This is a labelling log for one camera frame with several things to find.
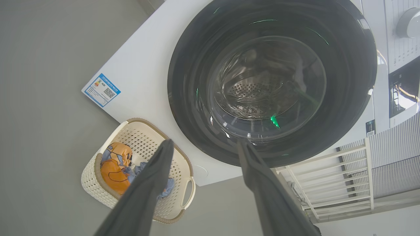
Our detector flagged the white slatted rack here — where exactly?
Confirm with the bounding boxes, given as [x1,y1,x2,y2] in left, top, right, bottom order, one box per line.
[275,138,374,224]

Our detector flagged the white front-load washing machine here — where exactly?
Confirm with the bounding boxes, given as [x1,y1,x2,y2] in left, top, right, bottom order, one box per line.
[81,0,420,187]

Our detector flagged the cream perforated laundry basket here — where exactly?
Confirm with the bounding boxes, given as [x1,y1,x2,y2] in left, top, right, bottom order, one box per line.
[81,118,196,224]

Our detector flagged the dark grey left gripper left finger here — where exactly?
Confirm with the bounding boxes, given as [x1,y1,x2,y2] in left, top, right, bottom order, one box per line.
[94,139,175,236]

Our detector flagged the blue cartoon print pajama trousers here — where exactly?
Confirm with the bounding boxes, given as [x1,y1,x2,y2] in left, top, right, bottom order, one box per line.
[122,162,175,199]

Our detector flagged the silver washer control knob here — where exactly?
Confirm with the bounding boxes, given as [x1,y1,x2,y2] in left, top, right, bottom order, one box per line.
[395,7,420,38]

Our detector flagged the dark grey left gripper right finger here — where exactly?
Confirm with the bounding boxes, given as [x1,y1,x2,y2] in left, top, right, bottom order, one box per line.
[236,140,321,236]

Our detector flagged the blue white energy label sticker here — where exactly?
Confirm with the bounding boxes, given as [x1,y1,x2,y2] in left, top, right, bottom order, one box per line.
[84,73,121,108]

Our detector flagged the black round glass washer door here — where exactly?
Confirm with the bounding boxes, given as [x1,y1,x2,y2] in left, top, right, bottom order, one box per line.
[167,0,378,168]

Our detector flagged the cream orange blue pajama top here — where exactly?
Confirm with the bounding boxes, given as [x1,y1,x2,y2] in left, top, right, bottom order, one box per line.
[100,142,133,196]

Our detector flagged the stainless steel washer drum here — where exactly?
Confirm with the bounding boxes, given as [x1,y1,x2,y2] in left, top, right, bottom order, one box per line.
[223,70,307,120]

